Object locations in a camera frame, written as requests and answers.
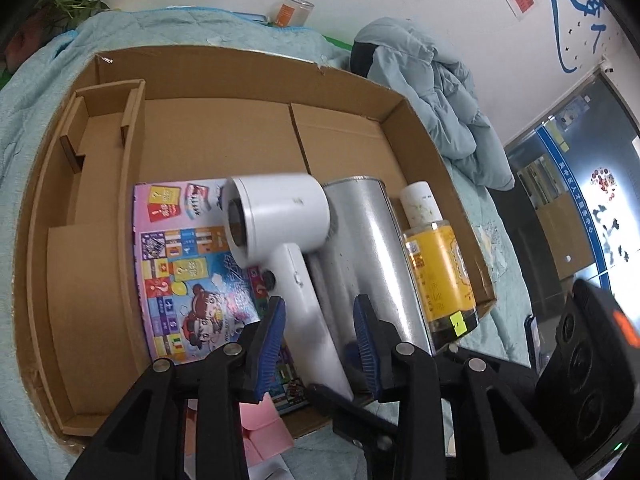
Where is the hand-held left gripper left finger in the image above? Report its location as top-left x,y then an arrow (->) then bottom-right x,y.
65,295 -> 287,480

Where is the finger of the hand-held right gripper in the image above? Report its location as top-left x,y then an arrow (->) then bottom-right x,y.
305,383 -> 401,454

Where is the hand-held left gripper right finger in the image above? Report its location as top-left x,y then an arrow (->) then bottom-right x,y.
352,294 -> 576,480

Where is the clear bottle with yellow label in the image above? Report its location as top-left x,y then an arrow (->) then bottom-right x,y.
398,181 -> 481,356

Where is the silver metal can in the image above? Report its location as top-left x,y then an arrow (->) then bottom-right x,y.
305,175 -> 436,396

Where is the white hair dryer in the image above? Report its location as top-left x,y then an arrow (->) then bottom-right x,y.
220,172 -> 356,401

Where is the brown cardboard box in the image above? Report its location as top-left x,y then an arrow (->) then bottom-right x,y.
15,45 -> 498,443

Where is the black smartphone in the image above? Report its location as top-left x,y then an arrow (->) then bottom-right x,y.
524,314 -> 542,366

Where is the colourful board game box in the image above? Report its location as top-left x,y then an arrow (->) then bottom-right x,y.
132,178 -> 311,416

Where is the glass door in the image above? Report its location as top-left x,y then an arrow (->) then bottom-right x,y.
502,67 -> 640,321

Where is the light blue padded jacket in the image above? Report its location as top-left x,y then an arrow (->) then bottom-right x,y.
350,16 -> 516,191

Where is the drink can with orange label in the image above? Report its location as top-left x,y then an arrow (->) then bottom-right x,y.
272,0 -> 316,29

